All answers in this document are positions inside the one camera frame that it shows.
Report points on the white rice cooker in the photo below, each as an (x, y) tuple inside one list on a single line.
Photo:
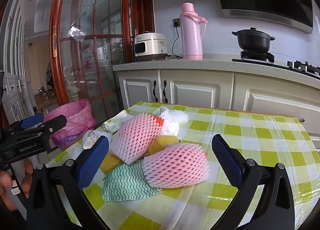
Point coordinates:
[(150, 47)]

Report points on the pink bagged trash bin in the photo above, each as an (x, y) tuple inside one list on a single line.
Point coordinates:
[(72, 117)]

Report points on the large white tissue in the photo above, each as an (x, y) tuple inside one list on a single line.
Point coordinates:
[(171, 126)]

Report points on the black gas stove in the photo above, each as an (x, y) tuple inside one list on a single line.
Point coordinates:
[(257, 56)]

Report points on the wall power socket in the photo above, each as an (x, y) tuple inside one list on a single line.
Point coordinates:
[(176, 22)]

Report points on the green printed paper cup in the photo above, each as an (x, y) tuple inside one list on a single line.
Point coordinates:
[(113, 125)]

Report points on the green wavy striped cloth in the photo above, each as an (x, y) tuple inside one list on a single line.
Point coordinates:
[(125, 185)]

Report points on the white paper cup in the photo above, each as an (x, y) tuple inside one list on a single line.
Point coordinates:
[(91, 138)]

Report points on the white tall cupboard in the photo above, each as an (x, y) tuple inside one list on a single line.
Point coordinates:
[(15, 70)]

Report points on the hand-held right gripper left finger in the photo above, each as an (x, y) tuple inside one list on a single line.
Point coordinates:
[(92, 161)]

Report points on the wooden glass display cabinet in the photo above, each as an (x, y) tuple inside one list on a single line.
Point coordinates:
[(53, 45)]

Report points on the pink foam fruit net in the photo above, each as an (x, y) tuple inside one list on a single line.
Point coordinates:
[(175, 167), (135, 137)]

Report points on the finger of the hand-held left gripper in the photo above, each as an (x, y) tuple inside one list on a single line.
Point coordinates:
[(56, 122), (31, 121)]

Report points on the black cooking pot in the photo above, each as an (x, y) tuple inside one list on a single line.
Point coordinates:
[(253, 42)]

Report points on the white cabinet door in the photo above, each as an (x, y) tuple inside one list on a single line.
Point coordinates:
[(140, 90), (275, 100), (195, 90)]

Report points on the person's left hand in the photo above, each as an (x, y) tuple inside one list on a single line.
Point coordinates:
[(5, 190)]

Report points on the pink thermos flask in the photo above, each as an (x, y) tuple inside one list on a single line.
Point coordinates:
[(191, 37)]

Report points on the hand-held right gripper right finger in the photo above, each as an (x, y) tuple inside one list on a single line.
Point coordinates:
[(226, 161)]

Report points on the green checkered tablecloth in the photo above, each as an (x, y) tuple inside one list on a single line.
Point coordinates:
[(250, 132)]

